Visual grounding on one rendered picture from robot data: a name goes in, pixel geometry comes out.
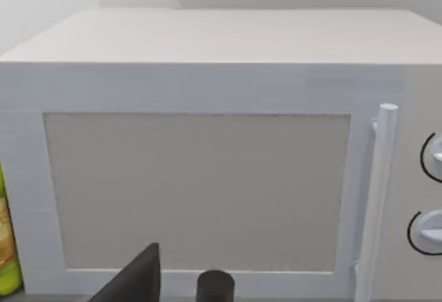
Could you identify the pale microwave knob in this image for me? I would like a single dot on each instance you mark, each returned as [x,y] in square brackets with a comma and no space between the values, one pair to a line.
[435,157]
[428,233]

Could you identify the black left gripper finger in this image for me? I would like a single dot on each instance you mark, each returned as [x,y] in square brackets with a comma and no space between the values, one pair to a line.
[141,278]

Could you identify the pale microwave oven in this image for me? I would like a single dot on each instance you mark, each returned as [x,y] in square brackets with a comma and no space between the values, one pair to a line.
[221,39]

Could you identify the pale microwave door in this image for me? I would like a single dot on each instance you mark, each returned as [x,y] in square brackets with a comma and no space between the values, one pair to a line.
[197,87]

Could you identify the dark brown bottle cap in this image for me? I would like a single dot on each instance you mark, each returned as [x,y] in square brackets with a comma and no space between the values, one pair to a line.
[215,285]

